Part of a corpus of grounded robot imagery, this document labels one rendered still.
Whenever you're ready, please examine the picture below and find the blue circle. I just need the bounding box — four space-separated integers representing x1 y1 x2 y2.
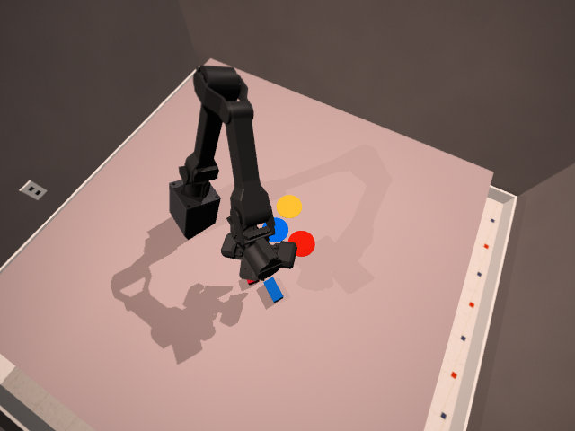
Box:
269 217 288 242

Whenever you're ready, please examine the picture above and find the blue block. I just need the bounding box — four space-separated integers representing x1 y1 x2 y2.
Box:
263 277 283 302

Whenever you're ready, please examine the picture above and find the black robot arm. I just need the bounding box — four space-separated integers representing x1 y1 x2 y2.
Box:
179 66 282 281

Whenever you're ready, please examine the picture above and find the yellow circle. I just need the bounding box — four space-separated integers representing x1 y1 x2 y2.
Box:
277 195 302 218

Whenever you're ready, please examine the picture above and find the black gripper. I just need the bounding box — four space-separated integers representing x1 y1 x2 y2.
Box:
221 233 297 269

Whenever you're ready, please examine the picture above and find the red circle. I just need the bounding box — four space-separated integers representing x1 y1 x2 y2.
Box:
288 231 315 257

